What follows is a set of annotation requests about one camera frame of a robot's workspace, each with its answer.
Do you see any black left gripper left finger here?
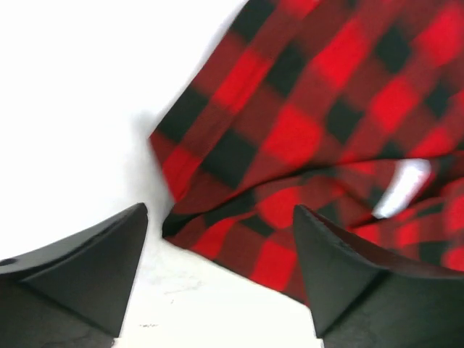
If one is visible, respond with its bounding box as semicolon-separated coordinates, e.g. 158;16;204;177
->
1;203;148;348

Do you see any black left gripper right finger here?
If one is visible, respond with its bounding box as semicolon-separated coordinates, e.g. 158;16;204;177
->
293;205;463;347

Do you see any red black plaid shirt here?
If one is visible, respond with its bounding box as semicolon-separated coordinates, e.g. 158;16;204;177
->
150;0;463;303

